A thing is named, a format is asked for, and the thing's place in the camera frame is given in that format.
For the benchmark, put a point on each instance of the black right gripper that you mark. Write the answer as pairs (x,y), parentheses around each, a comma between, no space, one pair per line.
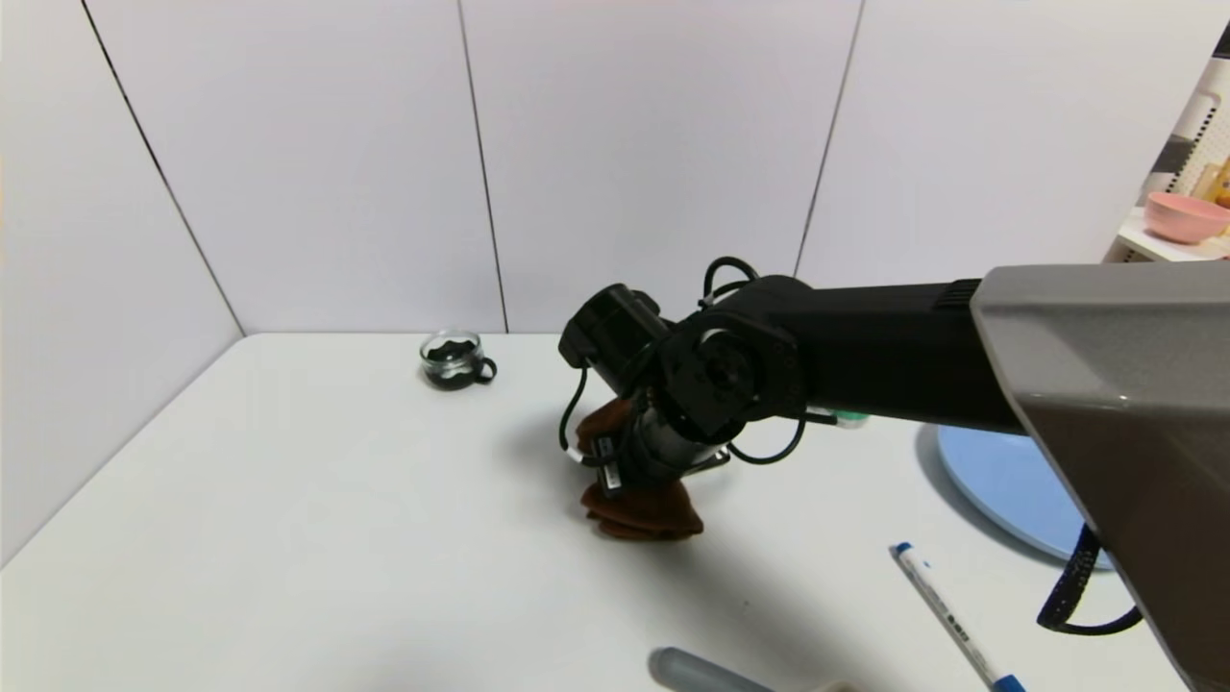
(607,456)

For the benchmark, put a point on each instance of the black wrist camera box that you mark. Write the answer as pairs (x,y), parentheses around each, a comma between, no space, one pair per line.
(605,463)

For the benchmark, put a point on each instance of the brown cloth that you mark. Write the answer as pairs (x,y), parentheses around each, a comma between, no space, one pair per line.
(644,514)

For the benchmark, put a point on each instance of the white pegboard panel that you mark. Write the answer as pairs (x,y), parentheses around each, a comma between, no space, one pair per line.
(1201,125)

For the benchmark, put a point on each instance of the white marker with blue cap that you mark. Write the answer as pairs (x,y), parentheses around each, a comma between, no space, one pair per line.
(947,615)

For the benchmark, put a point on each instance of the tin can with green label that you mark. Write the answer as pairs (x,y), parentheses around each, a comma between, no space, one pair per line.
(848,419)

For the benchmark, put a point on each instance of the white shelf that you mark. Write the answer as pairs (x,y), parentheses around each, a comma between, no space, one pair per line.
(1153,245)

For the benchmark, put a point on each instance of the blue plate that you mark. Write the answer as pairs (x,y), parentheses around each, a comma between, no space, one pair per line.
(999,481)

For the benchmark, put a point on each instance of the grey cylindrical object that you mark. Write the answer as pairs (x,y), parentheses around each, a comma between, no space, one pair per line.
(692,671)

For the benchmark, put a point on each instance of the glass cup with dark contents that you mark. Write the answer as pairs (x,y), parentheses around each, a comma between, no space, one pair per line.
(452,363)

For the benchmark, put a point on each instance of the pink bowl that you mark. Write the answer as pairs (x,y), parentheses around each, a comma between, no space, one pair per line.
(1182,219)

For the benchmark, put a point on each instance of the yellow bottle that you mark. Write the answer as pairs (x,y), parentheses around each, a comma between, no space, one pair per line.
(1218,183)

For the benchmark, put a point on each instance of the grey and black right arm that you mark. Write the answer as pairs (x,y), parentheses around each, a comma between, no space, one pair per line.
(884,346)

